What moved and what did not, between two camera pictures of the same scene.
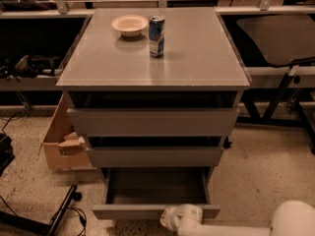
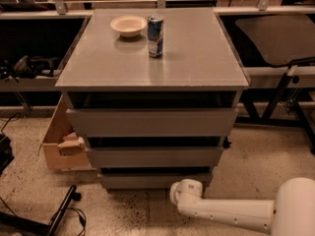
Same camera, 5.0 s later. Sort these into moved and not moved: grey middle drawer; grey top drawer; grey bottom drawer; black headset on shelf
Moved: grey bottom drawer
Not moved: grey top drawer; grey middle drawer; black headset on shelf
